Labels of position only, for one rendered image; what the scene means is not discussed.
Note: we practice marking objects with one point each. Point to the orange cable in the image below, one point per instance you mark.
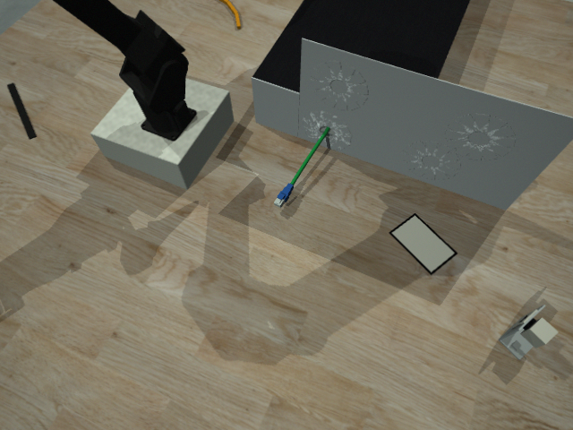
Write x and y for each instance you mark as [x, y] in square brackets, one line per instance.
[234, 11]

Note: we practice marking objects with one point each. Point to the green network cable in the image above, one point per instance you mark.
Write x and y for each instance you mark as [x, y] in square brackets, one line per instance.
[309, 156]

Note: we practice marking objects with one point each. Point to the white rectangle with black outline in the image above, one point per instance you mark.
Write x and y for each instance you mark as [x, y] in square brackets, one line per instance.
[423, 243]

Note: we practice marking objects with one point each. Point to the cream rectangular block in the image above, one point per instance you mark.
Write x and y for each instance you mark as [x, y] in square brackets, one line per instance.
[536, 332]

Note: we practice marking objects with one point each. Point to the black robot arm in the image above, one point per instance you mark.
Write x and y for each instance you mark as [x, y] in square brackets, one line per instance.
[158, 61]

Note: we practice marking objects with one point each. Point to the black flat strip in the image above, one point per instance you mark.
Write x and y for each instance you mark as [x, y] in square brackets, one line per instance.
[21, 110]

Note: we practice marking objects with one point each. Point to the blue network plug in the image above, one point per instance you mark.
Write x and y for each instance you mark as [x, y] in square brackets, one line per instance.
[284, 195]

